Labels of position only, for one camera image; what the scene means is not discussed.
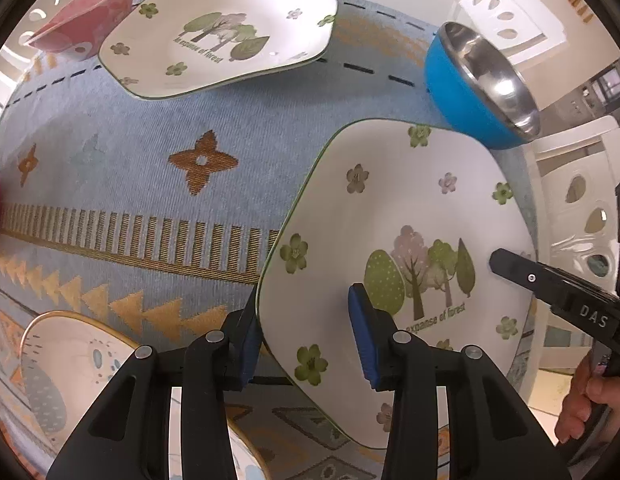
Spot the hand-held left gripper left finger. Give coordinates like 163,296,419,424
47,287,266,480

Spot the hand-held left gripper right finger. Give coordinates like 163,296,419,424
347,282,573,480

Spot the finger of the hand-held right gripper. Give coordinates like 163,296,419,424
489,247,620,311

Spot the white forest print plate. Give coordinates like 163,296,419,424
255,119,538,451
97,0,339,101

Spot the blue steel bowl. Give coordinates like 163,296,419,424
422,21,541,150

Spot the pink ceramic bowl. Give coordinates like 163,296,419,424
27,0,141,60

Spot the person's right hand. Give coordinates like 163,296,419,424
554,345,620,445

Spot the blue woven patterned placemat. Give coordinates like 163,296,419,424
0,0,541,480

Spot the wooden wall ornament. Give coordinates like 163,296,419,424
565,0,596,24

